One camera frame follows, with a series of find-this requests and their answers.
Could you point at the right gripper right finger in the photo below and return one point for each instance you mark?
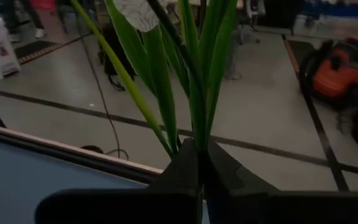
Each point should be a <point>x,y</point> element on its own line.
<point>228,186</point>

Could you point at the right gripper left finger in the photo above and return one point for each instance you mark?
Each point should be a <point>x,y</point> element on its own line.
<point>179,174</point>

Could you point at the white veined flower bunch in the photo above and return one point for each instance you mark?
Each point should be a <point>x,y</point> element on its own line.
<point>163,93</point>

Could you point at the wooden table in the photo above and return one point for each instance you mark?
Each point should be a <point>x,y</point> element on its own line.
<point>42,142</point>

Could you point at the orange vacuum cleaner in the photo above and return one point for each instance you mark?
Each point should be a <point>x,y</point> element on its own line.
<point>334,77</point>

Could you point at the black floor mat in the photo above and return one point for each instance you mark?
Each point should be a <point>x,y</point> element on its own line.
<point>298,49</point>
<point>33,48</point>

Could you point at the person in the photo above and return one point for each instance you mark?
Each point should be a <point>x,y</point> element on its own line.
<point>39,32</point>

